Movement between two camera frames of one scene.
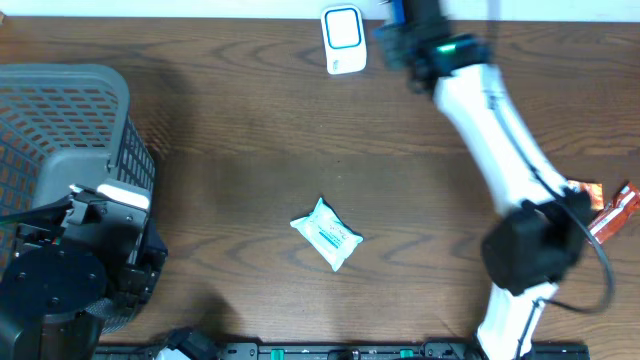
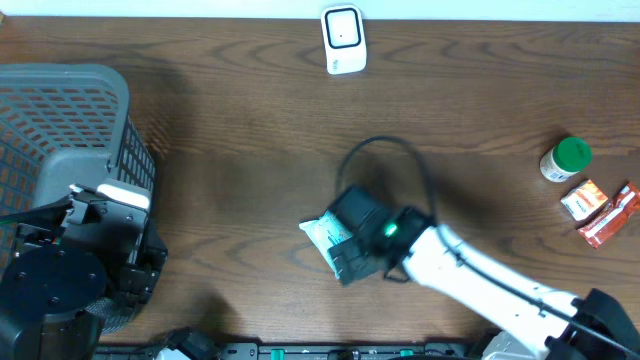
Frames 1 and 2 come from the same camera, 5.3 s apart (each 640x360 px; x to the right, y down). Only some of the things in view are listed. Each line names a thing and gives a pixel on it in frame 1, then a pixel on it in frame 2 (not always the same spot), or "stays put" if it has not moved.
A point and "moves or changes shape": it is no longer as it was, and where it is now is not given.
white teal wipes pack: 333,238 moves or changes shape
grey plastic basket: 62,125 stays put
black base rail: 252,351 stays put
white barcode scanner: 344,39 stays put
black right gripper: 392,38 to 348,251
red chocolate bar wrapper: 612,219 stays put
